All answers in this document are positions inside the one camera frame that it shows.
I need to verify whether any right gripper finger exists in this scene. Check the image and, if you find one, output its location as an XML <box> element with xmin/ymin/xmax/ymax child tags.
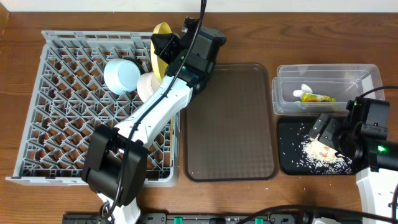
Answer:
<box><xmin>318</xmin><ymin>123</ymin><xmax>341</xmax><ymax>149</ymax></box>
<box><xmin>308</xmin><ymin>113</ymin><xmax>330</xmax><ymax>139</ymax></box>

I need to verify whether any yellow plate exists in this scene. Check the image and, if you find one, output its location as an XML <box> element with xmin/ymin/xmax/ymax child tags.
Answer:
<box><xmin>150</xmin><ymin>22</ymin><xmax>172</xmax><ymax>83</ymax></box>

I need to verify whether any green yellow snack wrapper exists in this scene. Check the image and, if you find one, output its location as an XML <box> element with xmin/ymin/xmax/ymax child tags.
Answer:
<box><xmin>300</xmin><ymin>93</ymin><xmax>336</xmax><ymax>103</ymax></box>

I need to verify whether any white tissue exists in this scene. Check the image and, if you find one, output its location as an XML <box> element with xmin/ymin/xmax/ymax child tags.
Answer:
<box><xmin>293</xmin><ymin>84</ymin><xmax>313</xmax><ymax>98</ymax></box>

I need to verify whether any white bowl with food residue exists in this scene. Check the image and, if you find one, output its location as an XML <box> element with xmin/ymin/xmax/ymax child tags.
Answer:
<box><xmin>137</xmin><ymin>72</ymin><xmax>160</xmax><ymax>102</ymax></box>

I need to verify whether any light blue bowl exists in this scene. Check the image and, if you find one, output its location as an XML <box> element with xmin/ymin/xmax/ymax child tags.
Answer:
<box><xmin>103</xmin><ymin>58</ymin><xmax>141</xmax><ymax>95</ymax></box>

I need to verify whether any wooden chopstick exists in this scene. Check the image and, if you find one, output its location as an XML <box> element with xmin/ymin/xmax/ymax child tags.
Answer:
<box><xmin>169</xmin><ymin>118</ymin><xmax>174</xmax><ymax>167</ymax></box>

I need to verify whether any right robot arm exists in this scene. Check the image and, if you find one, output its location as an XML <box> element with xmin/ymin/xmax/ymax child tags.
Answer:
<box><xmin>308</xmin><ymin>114</ymin><xmax>397</xmax><ymax>220</ymax></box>

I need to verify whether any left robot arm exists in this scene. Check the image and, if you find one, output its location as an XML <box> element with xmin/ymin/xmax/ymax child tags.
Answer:
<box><xmin>81</xmin><ymin>17</ymin><xmax>226</xmax><ymax>223</ymax></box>

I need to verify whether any spilled rice food pile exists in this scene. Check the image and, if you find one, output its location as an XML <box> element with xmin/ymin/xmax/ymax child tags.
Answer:
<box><xmin>281</xmin><ymin>123</ymin><xmax>354</xmax><ymax>175</ymax></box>

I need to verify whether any black tray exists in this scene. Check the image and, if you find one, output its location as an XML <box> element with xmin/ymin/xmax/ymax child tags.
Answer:
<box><xmin>276</xmin><ymin>116</ymin><xmax>358</xmax><ymax>176</ymax></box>

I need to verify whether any clear plastic bin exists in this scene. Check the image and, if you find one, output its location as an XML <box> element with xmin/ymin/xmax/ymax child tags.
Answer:
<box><xmin>272</xmin><ymin>64</ymin><xmax>382</xmax><ymax>116</ymax></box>

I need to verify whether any brown serving tray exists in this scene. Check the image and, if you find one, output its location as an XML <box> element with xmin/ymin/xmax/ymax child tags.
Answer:
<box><xmin>183</xmin><ymin>63</ymin><xmax>279</xmax><ymax>182</ymax></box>

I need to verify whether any grey plastic dish rack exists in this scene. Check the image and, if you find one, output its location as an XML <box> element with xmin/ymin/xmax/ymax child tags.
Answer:
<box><xmin>5</xmin><ymin>30</ymin><xmax>182</xmax><ymax>189</ymax></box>

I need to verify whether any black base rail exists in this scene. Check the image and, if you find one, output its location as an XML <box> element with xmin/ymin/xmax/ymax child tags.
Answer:
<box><xmin>62</xmin><ymin>212</ymin><xmax>363</xmax><ymax>224</ymax></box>

